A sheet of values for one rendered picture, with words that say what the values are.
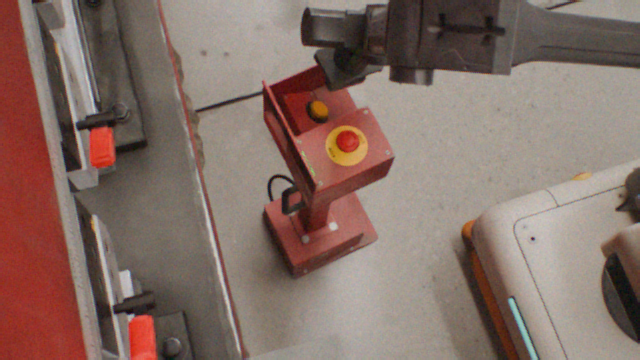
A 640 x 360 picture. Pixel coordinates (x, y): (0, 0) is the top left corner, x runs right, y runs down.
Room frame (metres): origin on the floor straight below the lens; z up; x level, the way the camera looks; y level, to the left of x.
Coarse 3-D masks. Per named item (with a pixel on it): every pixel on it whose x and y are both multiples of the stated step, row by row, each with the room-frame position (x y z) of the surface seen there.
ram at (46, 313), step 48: (0, 0) 0.28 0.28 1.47; (0, 48) 0.23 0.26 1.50; (0, 96) 0.18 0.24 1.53; (48, 96) 0.25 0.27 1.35; (0, 144) 0.14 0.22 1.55; (0, 192) 0.11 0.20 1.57; (48, 192) 0.14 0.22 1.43; (0, 240) 0.08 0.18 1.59; (48, 240) 0.10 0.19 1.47; (0, 288) 0.05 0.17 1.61; (48, 288) 0.06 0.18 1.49; (0, 336) 0.02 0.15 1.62; (48, 336) 0.03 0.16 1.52; (96, 336) 0.05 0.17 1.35
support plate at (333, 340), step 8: (328, 336) 0.13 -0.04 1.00; (336, 336) 0.13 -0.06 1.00; (304, 344) 0.11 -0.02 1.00; (312, 344) 0.11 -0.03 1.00; (320, 344) 0.12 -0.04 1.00; (328, 344) 0.12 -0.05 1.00; (336, 344) 0.12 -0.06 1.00; (272, 352) 0.09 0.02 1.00; (280, 352) 0.10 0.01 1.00; (288, 352) 0.10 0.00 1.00; (296, 352) 0.10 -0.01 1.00; (304, 352) 0.10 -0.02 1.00; (312, 352) 0.10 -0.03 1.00; (320, 352) 0.11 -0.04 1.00; (328, 352) 0.11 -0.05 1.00; (336, 352) 0.11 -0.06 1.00
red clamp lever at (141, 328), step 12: (132, 300) 0.09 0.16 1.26; (144, 300) 0.10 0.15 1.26; (120, 312) 0.08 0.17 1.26; (132, 312) 0.08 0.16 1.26; (144, 312) 0.08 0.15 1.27; (132, 324) 0.07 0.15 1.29; (144, 324) 0.07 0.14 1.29; (132, 336) 0.06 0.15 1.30; (144, 336) 0.06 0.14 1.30; (132, 348) 0.05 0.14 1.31; (144, 348) 0.05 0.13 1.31; (156, 348) 0.05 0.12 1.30
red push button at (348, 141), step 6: (342, 132) 0.49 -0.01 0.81; (348, 132) 0.49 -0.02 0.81; (354, 132) 0.49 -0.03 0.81; (336, 138) 0.48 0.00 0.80; (342, 138) 0.48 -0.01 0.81; (348, 138) 0.48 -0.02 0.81; (354, 138) 0.48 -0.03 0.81; (336, 144) 0.47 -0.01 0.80; (342, 144) 0.47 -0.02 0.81; (348, 144) 0.47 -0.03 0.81; (354, 144) 0.47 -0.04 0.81; (342, 150) 0.46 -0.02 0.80; (348, 150) 0.46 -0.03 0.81; (354, 150) 0.46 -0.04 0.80
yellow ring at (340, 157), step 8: (336, 128) 0.50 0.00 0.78; (344, 128) 0.50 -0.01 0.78; (352, 128) 0.51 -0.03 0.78; (328, 136) 0.48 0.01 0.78; (336, 136) 0.49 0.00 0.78; (360, 136) 0.50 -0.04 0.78; (328, 144) 0.47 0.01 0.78; (360, 144) 0.48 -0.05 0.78; (328, 152) 0.46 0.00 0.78; (336, 152) 0.46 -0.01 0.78; (344, 152) 0.46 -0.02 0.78; (352, 152) 0.47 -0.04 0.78; (360, 152) 0.47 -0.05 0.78; (336, 160) 0.45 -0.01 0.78; (344, 160) 0.45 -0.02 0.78; (352, 160) 0.45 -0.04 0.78; (360, 160) 0.45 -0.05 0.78
